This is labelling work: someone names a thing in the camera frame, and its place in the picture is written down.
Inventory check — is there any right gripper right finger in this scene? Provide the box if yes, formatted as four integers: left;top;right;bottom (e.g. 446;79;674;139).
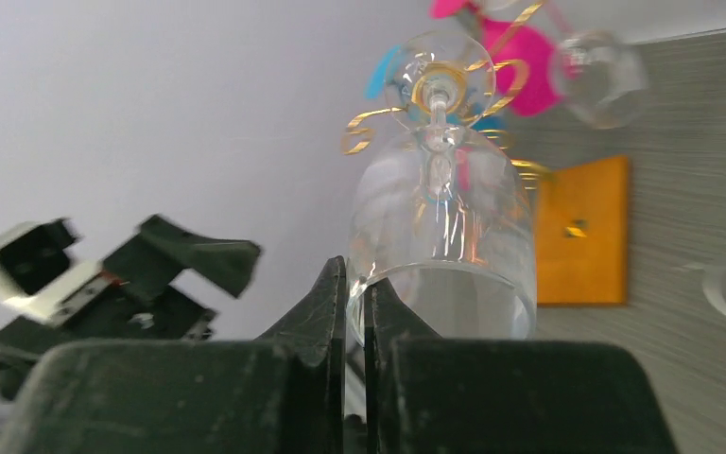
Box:
362;280;678;453

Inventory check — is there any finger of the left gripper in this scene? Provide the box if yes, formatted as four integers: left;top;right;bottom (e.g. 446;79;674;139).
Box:
101;215;262;306

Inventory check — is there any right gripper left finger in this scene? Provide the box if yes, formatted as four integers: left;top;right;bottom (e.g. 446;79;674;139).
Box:
0;257;346;453

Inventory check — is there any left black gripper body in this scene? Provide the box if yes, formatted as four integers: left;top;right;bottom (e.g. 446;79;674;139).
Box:
0;286;216;401

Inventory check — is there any clear round wine glass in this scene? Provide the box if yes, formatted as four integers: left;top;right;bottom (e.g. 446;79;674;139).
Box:
345;29;538;349

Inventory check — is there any orange wooden rack base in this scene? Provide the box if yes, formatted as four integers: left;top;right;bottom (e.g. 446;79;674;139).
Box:
534;155;631;306

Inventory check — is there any blue wine glass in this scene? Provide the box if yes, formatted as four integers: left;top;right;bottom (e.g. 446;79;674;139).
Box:
364;35;501;129

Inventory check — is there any pink wine glass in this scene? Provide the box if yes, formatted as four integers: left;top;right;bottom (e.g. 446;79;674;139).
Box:
430;0;561;116

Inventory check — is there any clear frosted wine glass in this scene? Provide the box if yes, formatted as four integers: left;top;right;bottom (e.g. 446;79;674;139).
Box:
475;0;651;131

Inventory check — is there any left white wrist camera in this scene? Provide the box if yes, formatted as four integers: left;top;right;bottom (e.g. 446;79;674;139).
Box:
0;218;121;327

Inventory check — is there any gold wire glass rack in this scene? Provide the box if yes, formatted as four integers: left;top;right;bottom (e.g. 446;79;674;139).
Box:
367;1;558;150

